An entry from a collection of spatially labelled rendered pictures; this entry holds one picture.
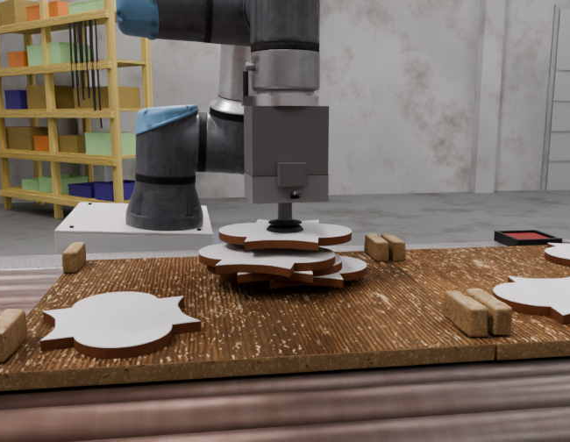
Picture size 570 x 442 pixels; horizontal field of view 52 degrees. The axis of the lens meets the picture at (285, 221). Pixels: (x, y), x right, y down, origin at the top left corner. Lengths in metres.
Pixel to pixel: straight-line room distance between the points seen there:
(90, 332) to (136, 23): 0.37
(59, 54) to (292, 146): 6.24
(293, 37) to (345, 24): 7.95
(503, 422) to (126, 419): 0.26
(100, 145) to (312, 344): 5.84
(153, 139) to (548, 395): 0.82
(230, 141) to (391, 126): 7.64
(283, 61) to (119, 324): 0.30
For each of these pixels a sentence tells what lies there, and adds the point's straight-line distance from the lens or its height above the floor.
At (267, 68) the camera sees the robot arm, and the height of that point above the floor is 1.17.
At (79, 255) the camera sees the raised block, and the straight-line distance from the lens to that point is 0.76.
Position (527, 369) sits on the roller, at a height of 0.91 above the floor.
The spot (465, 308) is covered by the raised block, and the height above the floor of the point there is 0.96.
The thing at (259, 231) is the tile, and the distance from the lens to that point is 0.65.
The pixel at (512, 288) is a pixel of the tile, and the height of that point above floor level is 0.95.
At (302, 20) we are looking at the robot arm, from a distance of 0.63.
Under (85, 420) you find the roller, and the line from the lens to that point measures 0.45.
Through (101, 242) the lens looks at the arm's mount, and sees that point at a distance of 1.12.
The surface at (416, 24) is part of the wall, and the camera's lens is 8.91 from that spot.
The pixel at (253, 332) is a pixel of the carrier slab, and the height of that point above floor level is 0.94.
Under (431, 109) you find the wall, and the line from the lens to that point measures 8.93.
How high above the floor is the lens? 1.12
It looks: 10 degrees down
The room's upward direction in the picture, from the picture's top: straight up
